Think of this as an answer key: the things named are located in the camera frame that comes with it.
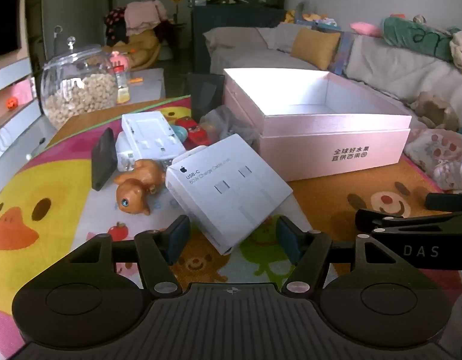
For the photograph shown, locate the pink toy container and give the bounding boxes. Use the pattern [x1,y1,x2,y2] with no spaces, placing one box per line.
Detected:
[110,52,130,69]

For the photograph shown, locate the teal toy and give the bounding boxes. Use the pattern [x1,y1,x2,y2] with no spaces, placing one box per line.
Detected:
[170,124,188,143]

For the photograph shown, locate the white television cabinet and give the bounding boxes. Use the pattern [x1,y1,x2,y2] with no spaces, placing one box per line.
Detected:
[0,60,48,173]

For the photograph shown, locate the white cable box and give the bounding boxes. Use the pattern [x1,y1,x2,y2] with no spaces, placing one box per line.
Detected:
[165,133,294,256]

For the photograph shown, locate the floral blanket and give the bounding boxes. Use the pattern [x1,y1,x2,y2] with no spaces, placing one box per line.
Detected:
[403,127,462,192]

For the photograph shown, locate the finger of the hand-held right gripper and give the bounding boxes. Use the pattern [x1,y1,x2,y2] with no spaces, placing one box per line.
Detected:
[425,192,462,211]
[356,208,462,234]

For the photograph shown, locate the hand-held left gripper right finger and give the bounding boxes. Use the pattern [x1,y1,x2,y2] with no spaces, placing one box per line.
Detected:
[276,215,402,297]

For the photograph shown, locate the cartoon animal mat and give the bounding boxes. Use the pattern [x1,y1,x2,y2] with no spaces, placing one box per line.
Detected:
[0,95,462,346]

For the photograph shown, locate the small red-lid bottle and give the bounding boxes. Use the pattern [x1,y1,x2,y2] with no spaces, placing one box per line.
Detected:
[114,65,131,104]

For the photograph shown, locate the yellow cushion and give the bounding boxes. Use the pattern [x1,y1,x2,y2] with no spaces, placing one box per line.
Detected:
[291,28,342,71]

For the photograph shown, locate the white plastic tray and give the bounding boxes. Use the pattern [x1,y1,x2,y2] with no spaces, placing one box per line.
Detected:
[121,112,186,162]

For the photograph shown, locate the grey sofa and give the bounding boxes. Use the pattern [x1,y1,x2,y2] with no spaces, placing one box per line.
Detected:
[204,26,462,192]

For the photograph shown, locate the orange toy figure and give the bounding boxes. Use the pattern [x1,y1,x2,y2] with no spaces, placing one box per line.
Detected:
[115,158,167,215]

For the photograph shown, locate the black television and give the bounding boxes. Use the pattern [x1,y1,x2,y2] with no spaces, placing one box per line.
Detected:
[0,0,22,61]

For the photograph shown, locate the pink clothes pile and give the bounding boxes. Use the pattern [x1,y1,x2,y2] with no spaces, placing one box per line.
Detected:
[124,0,169,36]

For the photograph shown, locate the pink cardboard box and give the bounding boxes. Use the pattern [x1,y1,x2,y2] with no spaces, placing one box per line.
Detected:
[222,68,413,182]

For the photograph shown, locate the glass jar of nuts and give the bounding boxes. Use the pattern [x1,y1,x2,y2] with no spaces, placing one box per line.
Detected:
[40,37,119,130]

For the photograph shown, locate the red lighter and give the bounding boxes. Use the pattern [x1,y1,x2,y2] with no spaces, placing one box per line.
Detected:
[174,117,211,147]

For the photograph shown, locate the black case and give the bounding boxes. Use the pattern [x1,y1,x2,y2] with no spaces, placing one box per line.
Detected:
[91,127,118,191]

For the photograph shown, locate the brown plush toy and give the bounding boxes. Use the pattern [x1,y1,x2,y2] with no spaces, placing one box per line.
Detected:
[409,92,460,132]

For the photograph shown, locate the black polka dot cloth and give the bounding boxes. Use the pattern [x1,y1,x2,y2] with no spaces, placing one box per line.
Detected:
[103,7,128,46]

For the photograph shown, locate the pink plush toy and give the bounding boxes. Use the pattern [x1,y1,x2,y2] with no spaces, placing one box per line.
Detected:
[351,22,379,37]

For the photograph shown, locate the yellow lounge chair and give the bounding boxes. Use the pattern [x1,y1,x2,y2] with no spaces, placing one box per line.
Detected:
[115,30,162,70]

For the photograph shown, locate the clear plastic bag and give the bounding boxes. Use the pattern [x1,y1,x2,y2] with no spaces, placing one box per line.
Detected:
[199,105,259,151]

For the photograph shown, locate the green plush pillow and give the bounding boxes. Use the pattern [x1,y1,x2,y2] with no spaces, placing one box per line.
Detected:
[383,17,460,62]

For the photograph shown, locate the black rectangular box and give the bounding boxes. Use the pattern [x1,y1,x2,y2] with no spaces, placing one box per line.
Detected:
[186,73,226,121]

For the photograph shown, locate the beige blanket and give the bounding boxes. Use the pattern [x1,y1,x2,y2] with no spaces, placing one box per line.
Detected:
[450,32,462,77]

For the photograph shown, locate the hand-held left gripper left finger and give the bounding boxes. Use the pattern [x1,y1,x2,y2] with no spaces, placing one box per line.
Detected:
[68,215,191,297]

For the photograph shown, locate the white power adapter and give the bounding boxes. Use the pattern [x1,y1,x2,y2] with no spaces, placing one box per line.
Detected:
[115,132,142,173]

